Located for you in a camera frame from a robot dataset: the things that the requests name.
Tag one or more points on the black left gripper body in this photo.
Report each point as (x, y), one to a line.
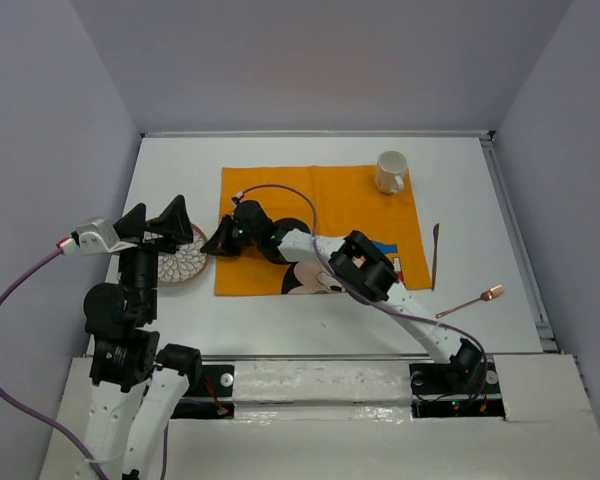
(140, 265)

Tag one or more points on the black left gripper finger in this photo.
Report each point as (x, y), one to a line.
(131, 227)
(173, 226)

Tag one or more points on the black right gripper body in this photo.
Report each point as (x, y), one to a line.
(246, 238)

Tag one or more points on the floral brown rimmed plate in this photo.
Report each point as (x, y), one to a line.
(186, 263)

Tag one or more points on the orange Mickey placemat cloth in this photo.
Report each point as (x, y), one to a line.
(338, 200)

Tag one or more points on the white ceramic mug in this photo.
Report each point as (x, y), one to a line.
(391, 170)

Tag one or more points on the copper fork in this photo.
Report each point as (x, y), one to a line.
(486, 296)

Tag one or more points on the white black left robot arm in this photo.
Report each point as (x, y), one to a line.
(135, 383)

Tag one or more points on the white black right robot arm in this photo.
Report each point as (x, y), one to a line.
(354, 265)

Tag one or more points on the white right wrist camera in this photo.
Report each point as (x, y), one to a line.
(237, 197)

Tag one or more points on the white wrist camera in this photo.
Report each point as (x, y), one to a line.
(237, 197)
(95, 237)

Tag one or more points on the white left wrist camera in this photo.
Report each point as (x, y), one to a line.
(95, 237)

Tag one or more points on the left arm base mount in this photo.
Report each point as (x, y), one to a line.
(212, 397)

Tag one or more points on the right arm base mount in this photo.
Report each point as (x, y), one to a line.
(433, 397)

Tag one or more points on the aluminium rail right edge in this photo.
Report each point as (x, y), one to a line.
(543, 327)

